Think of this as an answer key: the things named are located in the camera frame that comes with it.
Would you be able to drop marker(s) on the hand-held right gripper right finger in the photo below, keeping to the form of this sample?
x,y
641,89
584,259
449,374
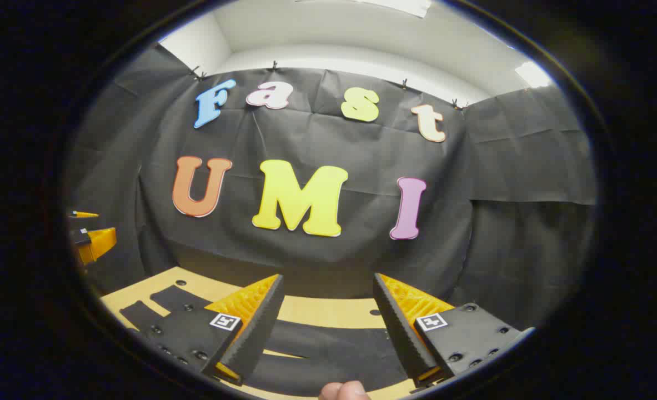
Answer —
x,y
400,333

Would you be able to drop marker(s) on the black backdrop cloth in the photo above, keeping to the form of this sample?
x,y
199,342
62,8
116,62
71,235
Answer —
x,y
328,139

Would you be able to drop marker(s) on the black jeans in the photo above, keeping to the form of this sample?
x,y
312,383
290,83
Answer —
x,y
328,347

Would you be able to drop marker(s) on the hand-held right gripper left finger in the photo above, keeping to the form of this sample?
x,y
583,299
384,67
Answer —
x,y
259,333

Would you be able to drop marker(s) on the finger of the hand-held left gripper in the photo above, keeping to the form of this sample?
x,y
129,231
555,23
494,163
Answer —
x,y
99,243
85,214

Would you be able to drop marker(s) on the ceiling light panel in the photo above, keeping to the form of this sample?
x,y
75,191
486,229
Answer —
x,y
533,75
397,5

